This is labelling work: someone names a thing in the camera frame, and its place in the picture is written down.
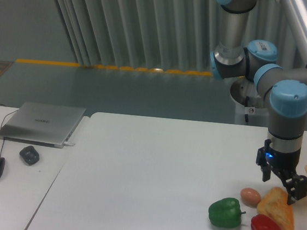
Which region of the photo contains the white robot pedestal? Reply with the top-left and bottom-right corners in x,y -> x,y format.
230,76 -> 268,127

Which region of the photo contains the silver closed laptop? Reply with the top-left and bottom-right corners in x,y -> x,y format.
0,102 -> 86,148

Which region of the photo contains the golden bread pastry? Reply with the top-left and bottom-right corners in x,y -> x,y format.
256,187 -> 295,230

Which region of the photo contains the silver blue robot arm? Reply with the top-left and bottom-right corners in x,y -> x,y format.
210,0 -> 307,205

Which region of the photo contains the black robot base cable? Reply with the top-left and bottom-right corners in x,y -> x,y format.
242,96 -> 252,124

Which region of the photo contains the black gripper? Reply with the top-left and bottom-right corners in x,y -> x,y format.
256,139 -> 307,205

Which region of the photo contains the small black gadget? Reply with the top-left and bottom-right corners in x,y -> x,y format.
19,145 -> 40,166

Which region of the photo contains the brown egg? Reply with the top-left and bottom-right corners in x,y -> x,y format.
240,187 -> 261,208

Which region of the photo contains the red bell pepper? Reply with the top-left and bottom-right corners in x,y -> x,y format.
251,214 -> 281,230

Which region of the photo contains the green bell pepper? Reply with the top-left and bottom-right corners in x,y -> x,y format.
208,197 -> 245,229

